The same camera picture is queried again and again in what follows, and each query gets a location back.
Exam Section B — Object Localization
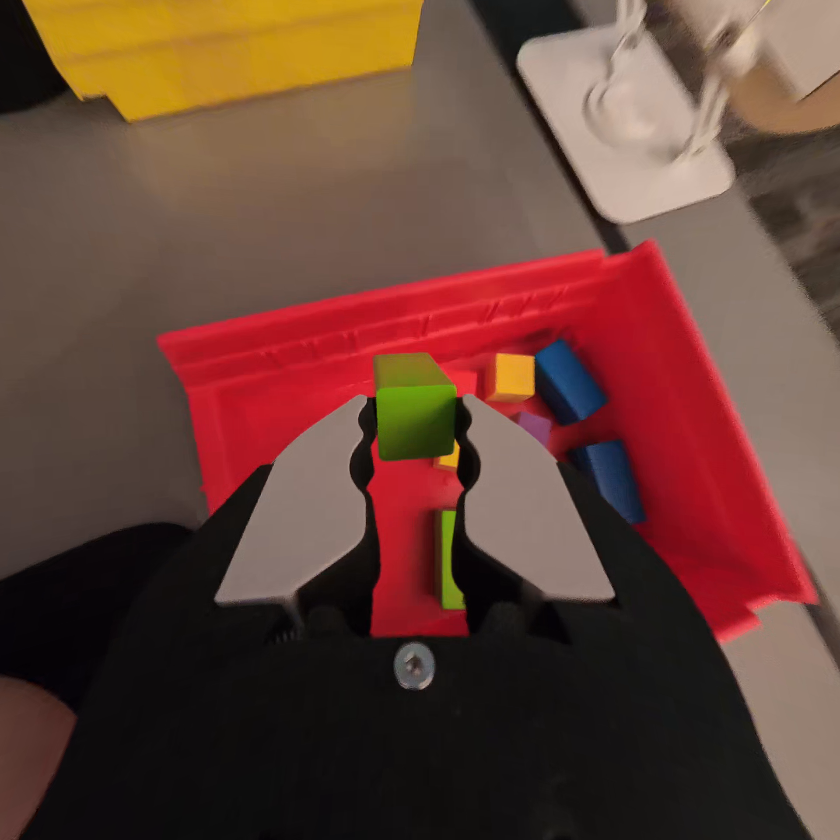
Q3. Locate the person's right forearm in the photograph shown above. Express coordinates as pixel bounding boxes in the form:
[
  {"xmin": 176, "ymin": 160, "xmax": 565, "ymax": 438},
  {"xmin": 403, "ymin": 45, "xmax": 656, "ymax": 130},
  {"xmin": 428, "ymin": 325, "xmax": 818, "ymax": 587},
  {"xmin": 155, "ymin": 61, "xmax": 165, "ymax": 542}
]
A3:
[{"xmin": 0, "ymin": 676, "xmax": 78, "ymax": 840}]

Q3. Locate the yellow plastic bin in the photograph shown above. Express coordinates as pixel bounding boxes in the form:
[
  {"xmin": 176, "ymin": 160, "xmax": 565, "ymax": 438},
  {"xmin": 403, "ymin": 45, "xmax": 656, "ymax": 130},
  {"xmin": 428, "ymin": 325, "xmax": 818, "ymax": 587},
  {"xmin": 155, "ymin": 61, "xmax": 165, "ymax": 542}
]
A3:
[{"xmin": 23, "ymin": 0, "xmax": 424, "ymax": 123}]

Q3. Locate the green rectangular wooden block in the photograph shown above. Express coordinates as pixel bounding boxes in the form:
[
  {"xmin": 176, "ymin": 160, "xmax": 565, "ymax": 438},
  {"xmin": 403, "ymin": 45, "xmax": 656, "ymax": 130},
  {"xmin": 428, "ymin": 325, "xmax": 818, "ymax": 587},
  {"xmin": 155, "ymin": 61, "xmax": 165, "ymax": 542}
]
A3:
[
  {"xmin": 372, "ymin": 352, "xmax": 458, "ymax": 462},
  {"xmin": 433, "ymin": 508, "xmax": 467, "ymax": 611}
]

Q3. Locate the black foam pad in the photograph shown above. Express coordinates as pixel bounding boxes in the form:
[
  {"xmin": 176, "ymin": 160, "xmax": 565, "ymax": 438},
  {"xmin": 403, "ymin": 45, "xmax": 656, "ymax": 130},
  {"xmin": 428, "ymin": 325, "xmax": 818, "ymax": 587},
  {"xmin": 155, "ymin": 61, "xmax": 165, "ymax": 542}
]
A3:
[{"xmin": 0, "ymin": 0, "xmax": 83, "ymax": 116}]

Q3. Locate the instruction sheet stand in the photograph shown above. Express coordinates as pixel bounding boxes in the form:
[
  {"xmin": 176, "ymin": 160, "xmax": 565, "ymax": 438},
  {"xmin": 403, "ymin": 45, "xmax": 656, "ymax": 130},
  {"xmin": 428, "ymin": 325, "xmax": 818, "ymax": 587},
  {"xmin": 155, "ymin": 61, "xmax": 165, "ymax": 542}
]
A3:
[{"xmin": 516, "ymin": 0, "xmax": 840, "ymax": 225}]

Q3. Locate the red plastic bin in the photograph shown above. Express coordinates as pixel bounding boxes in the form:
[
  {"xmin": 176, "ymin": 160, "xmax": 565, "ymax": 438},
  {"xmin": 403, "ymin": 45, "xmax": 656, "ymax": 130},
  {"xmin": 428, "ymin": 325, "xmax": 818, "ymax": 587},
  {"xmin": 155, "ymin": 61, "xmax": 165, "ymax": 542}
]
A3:
[{"xmin": 156, "ymin": 239, "xmax": 820, "ymax": 644}]

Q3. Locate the purple wooden cube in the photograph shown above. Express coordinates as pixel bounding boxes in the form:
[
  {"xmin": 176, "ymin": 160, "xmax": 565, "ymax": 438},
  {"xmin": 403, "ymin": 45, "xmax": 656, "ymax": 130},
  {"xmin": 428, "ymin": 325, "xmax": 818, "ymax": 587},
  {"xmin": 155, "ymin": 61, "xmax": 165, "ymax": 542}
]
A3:
[{"xmin": 515, "ymin": 410, "xmax": 553, "ymax": 450}]

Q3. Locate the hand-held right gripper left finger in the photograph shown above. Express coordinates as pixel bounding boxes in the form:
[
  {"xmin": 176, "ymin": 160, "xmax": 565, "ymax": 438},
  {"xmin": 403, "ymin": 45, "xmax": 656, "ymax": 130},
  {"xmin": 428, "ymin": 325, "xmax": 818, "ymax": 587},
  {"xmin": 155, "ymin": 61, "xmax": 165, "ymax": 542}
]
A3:
[{"xmin": 214, "ymin": 394, "xmax": 382, "ymax": 634}]

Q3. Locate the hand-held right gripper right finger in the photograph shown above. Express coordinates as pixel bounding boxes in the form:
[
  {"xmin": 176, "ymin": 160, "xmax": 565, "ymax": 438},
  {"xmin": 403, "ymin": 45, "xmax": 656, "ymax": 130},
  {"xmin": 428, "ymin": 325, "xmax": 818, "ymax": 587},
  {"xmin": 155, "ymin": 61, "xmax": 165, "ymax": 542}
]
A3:
[{"xmin": 453, "ymin": 392, "xmax": 616, "ymax": 636}]

